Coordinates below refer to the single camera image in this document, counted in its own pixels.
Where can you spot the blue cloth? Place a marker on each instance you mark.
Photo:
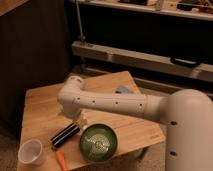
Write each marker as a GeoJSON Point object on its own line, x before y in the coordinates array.
{"type": "Point", "coordinates": [123, 89]}

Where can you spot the metal pole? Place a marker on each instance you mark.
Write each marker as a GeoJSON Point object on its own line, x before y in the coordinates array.
{"type": "Point", "coordinates": [81, 36]}

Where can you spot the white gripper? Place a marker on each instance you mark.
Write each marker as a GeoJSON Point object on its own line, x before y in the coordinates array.
{"type": "Point", "coordinates": [80, 119]}

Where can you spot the green glass bowl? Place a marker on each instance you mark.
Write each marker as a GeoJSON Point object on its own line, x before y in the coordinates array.
{"type": "Point", "coordinates": [98, 143]}

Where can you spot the upper shelf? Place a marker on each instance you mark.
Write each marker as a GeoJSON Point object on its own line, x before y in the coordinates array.
{"type": "Point", "coordinates": [156, 9]}

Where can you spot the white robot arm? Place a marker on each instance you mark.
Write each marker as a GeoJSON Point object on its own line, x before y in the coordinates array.
{"type": "Point", "coordinates": [188, 114]}

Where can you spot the orange carrot toy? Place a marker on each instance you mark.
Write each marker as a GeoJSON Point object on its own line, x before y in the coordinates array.
{"type": "Point", "coordinates": [60, 157]}

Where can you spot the long grey case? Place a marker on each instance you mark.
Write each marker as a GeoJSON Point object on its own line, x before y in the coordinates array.
{"type": "Point", "coordinates": [140, 60]}

